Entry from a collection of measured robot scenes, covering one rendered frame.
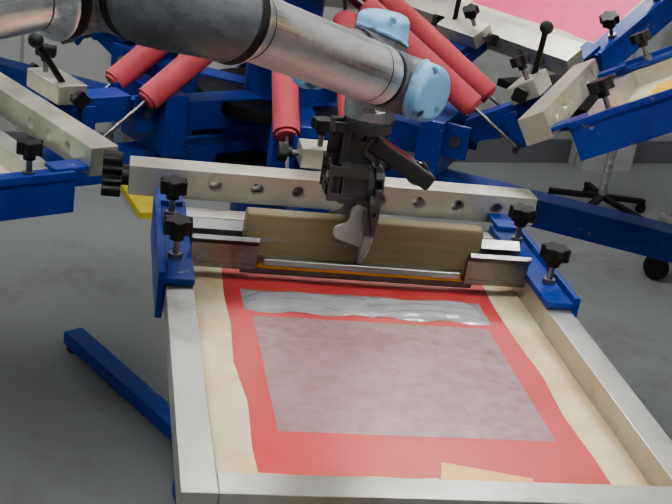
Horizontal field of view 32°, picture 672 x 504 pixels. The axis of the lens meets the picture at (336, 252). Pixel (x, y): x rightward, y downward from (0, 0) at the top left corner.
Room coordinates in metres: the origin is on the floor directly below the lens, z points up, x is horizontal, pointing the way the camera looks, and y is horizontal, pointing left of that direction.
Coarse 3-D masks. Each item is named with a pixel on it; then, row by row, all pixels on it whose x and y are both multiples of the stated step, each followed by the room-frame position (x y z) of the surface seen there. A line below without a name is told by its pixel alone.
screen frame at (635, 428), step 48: (192, 288) 1.46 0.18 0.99; (528, 288) 1.65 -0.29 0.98; (192, 336) 1.32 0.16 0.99; (576, 336) 1.49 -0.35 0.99; (192, 384) 1.20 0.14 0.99; (624, 384) 1.37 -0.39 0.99; (192, 432) 1.09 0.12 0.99; (624, 432) 1.27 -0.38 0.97; (192, 480) 1.00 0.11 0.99; (240, 480) 1.02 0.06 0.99; (288, 480) 1.03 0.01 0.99; (336, 480) 1.04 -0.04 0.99; (384, 480) 1.06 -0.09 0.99; (432, 480) 1.07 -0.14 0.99
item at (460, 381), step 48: (384, 288) 1.64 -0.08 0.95; (432, 288) 1.67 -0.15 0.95; (480, 288) 1.69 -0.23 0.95; (384, 336) 1.47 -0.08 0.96; (432, 336) 1.50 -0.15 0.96; (480, 336) 1.52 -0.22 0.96; (432, 384) 1.35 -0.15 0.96; (480, 384) 1.37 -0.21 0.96; (528, 384) 1.40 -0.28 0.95; (432, 432) 1.23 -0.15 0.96; (480, 432) 1.25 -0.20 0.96; (528, 432) 1.27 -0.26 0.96; (576, 480) 1.18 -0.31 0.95
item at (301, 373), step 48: (288, 288) 1.58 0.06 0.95; (336, 288) 1.61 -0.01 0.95; (240, 336) 1.41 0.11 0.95; (288, 336) 1.43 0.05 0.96; (336, 336) 1.45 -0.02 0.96; (288, 384) 1.29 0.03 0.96; (336, 384) 1.31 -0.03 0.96; (384, 384) 1.33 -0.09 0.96; (288, 432) 1.18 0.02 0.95; (336, 432) 1.20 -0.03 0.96; (384, 432) 1.22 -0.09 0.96
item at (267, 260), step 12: (264, 264) 1.58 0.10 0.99; (276, 264) 1.59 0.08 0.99; (288, 264) 1.59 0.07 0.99; (300, 264) 1.59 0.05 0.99; (312, 264) 1.60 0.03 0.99; (324, 264) 1.60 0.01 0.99; (336, 264) 1.61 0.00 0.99; (348, 264) 1.61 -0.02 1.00; (360, 264) 1.62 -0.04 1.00; (372, 264) 1.63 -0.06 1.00; (384, 264) 1.63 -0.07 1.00; (420, 276) 1.63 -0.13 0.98; (432, 276) 1.64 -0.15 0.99; (444, 276) 1.64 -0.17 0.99; (456, 276) 1.64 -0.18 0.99
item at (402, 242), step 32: (256, 224) 1.59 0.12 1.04; (288, 224) 1.60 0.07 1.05; (320, 224) 1.61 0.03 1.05; (384, 224) 1.63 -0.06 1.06; (416, 224) 1.65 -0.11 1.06; (448, 224) 1.67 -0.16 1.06; (288, 256) 1.60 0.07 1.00; (320, 256) 1.61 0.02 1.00; (352, 256) 1.62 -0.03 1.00; (384, 256) 1.63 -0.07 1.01; (416, 256) 1.64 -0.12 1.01; (448, 256) 1.65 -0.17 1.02
